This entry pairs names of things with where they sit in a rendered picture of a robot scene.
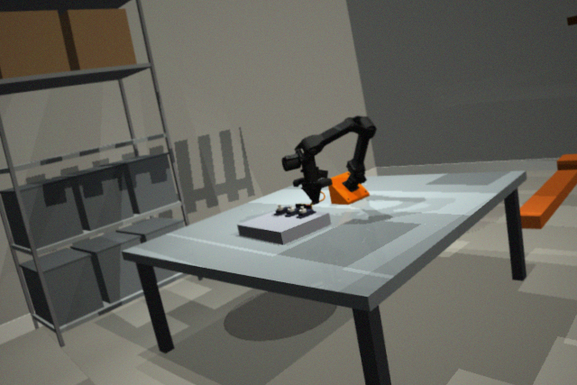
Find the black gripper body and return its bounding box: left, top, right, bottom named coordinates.
left=293, top=165, right=333, bottom=188

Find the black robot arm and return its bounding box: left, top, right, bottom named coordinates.
left=282, top=115, right=376, bottom=192

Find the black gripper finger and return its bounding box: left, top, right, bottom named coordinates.
left=301, top=185, right=316, bottom=202
left=311, top=188, right=321, bottom=203

